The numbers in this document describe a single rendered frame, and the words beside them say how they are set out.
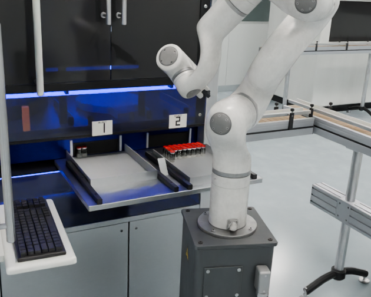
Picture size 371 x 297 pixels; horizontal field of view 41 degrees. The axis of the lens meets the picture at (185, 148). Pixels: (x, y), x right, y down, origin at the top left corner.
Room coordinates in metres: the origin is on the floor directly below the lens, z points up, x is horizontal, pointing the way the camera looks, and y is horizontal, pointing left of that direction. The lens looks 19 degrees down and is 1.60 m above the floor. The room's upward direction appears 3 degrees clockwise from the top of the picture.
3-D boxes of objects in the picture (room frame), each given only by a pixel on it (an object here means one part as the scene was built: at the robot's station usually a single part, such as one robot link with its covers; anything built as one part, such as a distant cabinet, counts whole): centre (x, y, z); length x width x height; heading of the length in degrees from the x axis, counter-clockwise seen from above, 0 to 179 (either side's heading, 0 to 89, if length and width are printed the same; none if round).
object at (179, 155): (2.01, -0.01, 0.90); 0.18 x 0.02 x 0.05; 118
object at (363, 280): (2.41, -0.87, 0.07); 0.50 x 0.08 x 0.14; 118
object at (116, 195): (1.87, 0.11, 0.87); 0.70 x 0.48 x 0.02; 118
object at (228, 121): (1.42, -0.13, 1.16); 0.19 x 0.12 x 0.24; 154
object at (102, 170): (1.85, 0.30, 0.90); 0.34 x 0.26 x 0.04; 28
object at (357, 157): (2.41, -0.87, 0.46); 0.09 x 0.09 x 0.77; 28
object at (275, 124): (2.50, -0.35, 0.92); 0.69 x 0.16 x 0.16; 118
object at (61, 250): (1.47, 0.48, 0.82); 0.40 x 0.14 x 0.02; 24
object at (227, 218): (1.45, -0.15, 0.95); 0.19 x 0.19 x 0.18
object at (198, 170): (1.92, -0.06, 0.90); 0.34 x 0.26 x 0.04; 28
